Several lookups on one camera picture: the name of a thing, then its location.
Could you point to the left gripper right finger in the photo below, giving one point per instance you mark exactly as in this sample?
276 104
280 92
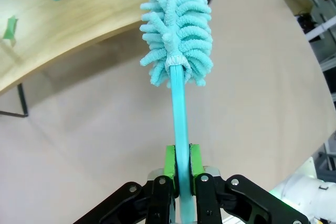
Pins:
236 203

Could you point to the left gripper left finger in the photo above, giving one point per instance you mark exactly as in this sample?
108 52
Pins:
147 203

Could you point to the teal chenille duster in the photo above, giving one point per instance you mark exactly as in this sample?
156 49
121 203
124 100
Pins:
181 24

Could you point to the green paper scrap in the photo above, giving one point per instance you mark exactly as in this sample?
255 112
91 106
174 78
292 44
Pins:
10 28

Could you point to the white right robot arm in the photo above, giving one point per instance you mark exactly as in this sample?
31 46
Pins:
309 192

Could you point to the metal storage rack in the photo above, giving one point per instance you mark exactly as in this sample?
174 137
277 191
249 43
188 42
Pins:
320 24

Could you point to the two-tier wooden shelf black frame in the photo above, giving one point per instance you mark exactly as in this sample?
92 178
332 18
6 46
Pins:
65 30

